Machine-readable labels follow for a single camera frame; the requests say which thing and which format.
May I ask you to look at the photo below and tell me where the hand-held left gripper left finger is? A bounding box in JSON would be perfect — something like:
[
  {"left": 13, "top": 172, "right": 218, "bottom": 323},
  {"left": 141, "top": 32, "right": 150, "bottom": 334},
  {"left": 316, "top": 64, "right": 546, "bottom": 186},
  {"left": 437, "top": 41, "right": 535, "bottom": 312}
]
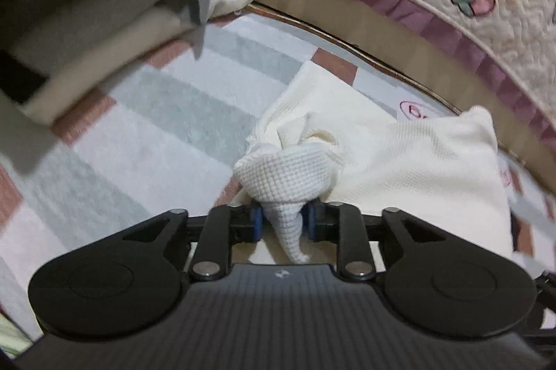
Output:
[{"left": 123, "top": 202, "right": 264, "bottom": 283}]

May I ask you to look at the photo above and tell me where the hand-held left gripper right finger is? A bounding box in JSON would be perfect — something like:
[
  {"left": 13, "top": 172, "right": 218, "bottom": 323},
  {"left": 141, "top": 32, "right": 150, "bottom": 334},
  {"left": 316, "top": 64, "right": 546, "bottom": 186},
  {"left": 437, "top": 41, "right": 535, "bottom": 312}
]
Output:
[{"left": 305, "top": 201, "right": 448, "bottom": 281}]

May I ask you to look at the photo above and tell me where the cream pajama top green trim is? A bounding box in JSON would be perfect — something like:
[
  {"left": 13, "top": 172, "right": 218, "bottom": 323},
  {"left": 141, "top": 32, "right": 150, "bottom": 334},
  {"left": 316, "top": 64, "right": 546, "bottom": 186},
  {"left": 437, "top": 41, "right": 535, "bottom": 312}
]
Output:
[{"left": 233, "top": 59, "right": 512, "bottom": 264}]

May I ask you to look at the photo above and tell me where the striped printed floor rug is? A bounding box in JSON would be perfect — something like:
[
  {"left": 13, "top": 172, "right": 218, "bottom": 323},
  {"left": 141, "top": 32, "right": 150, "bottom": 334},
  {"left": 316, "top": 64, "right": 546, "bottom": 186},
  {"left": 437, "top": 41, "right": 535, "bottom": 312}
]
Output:
[{"left": 0, "top": 5, "right": 556, "bottom": 336}]

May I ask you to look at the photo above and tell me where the cream folded garment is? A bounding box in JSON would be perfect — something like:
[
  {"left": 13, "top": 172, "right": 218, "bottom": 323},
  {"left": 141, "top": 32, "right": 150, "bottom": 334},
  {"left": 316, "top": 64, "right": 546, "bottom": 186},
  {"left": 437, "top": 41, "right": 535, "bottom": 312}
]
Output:
[{"left": 9, "top": 2, "right": 198, "bottom": 125}]

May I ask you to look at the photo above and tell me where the beige bed frame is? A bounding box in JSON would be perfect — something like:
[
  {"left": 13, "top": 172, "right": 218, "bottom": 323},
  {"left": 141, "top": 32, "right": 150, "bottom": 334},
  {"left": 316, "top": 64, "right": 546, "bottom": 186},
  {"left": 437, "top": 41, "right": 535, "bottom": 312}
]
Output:
[{"left": 221, "top": 0, "right": 548, "bottom": 197}]

